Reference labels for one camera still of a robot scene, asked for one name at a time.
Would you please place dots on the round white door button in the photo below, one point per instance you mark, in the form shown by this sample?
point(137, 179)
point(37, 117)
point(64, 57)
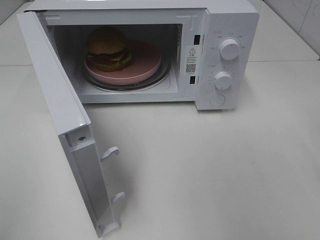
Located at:
point(217, 100)

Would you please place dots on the pink round plate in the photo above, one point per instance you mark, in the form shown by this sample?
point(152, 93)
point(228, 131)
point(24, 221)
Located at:
point(146, 60)

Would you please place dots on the burger with sesame bun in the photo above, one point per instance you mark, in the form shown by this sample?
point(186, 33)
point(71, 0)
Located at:
point(107, 49)

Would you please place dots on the white microwave door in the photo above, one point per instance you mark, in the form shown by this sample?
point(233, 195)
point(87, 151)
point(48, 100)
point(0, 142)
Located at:
point(72, 124)

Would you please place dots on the glass microwave turntable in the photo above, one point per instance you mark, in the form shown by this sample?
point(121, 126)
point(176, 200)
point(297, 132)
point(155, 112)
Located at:
point(153, 80)

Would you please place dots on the lower white timer knob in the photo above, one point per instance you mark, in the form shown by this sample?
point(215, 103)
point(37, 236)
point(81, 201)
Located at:
point(222, 80)

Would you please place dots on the white microwave oven body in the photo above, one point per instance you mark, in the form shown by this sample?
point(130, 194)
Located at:
point(187, 33)

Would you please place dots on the upper white power knob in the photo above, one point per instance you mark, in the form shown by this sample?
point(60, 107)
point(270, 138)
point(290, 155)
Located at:
point(229, 48)

